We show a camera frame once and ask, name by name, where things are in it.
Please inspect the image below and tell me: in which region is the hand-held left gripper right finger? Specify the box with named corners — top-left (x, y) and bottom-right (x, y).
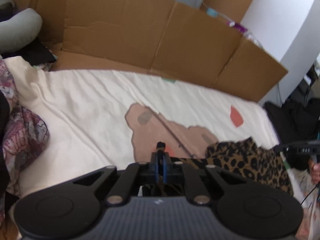
top-left (161, 152), bottom-right (248, 204)

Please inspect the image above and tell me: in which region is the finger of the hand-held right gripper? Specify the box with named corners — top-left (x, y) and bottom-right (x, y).
top-left (274, 144), bottom-right (312, 155)

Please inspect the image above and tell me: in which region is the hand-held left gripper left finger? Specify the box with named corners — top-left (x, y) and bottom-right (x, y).
top-left (72, 152), bottom-right (162, 204)

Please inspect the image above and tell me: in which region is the leopard print skirt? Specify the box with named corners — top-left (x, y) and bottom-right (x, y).
top-left (139, 137), bottom-right (294, 198)

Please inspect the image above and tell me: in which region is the folded black clothes stack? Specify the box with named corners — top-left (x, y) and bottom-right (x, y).
top-left (264, 100), bottom-right (320, 145)

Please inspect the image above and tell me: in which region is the person's right hand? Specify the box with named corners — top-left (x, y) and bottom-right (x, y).
top-left (309, 160), bottom-right (320, 188)

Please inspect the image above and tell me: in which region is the printed cream bed sheet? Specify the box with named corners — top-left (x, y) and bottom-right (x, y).
top-left (5, 56), bottom-right (318, 240)

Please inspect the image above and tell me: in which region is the pink floral garment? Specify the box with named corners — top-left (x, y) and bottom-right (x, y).
top-left (0, 59), bottom-right (50, 198)

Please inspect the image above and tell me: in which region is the purple white packet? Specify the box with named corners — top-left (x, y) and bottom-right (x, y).
top-left (226, 20), bottom-right (250, 37)

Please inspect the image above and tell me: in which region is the brown cardboard sheet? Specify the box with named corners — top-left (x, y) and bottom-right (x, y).
top-left (5, 0), bottom-right (289, 103)

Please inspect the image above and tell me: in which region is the black garment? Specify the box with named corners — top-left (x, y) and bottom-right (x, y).
top-left (0, 90), bottom-right (12, 188)

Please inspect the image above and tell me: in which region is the black cloth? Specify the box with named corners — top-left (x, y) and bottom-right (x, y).
top-left (19, 39), bottom-right (58, 67)

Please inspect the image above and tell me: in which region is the grey neck pillow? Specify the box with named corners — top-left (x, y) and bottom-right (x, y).
top-left (0, 0), bottom-right (43, 53)

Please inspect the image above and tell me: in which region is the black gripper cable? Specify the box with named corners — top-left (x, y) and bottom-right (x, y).
top-left (300, 182), bottom-right (320, 205)

